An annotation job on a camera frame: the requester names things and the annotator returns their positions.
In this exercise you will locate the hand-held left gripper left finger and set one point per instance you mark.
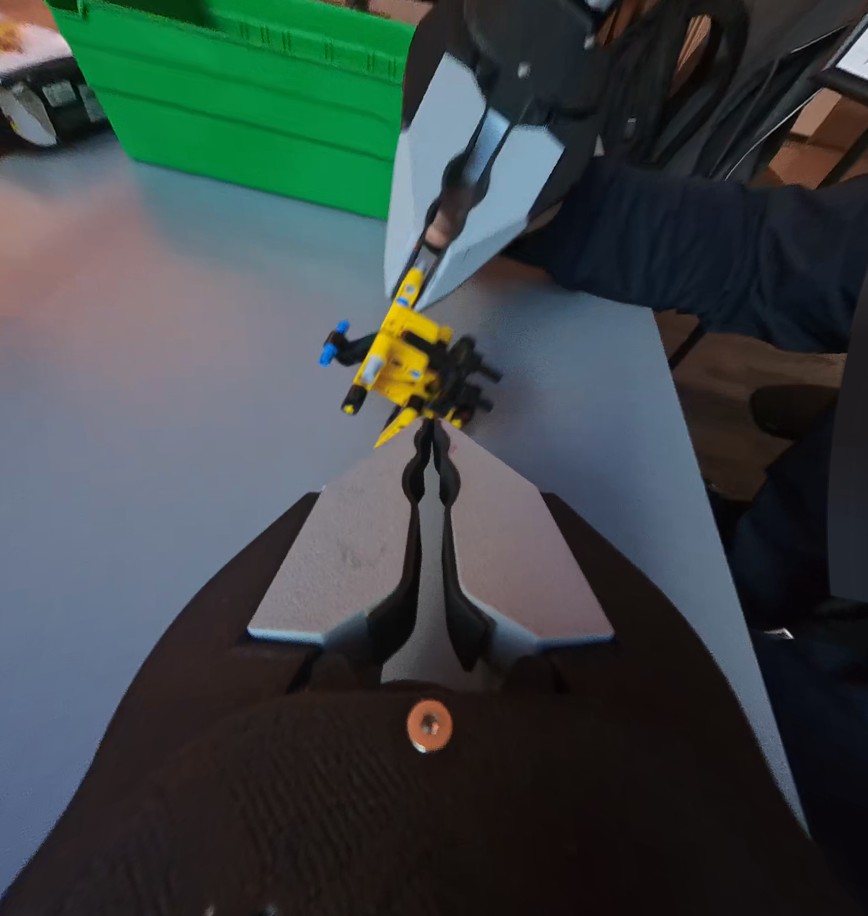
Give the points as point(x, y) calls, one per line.
point(341, 558)

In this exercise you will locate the small black framed sign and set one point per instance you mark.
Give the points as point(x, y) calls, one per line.
point(867, 54)

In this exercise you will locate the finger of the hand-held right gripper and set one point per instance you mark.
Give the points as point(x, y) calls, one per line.
point(512, 193)
point(423, 157)

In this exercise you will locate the yellow lego model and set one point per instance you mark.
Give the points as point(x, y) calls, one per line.
point(398, 358)

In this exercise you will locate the lego set box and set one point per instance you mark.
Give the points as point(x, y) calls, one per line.
point(47, 100)

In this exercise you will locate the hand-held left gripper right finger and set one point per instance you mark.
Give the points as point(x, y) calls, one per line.
point(519, 558)

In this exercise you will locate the person's right forearm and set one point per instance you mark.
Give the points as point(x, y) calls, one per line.
point(691, 243)

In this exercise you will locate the person's right hand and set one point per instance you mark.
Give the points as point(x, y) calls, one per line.
point(444, 230)

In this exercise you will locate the green plastic bin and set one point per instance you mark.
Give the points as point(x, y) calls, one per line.
point(226, 107)

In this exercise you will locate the black jacket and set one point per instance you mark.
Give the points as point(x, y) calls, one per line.
point(770, 86)

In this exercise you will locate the person's legs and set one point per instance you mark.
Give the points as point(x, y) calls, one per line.
point(791, 558)

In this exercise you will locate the lego instruction booklet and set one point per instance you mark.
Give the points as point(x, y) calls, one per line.
point(4, 36)

